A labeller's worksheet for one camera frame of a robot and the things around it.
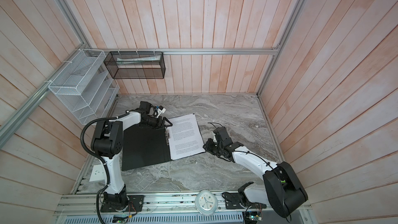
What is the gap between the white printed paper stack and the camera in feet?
3.02

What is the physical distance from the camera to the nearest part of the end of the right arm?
63 centimetres

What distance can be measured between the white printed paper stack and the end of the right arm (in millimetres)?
99
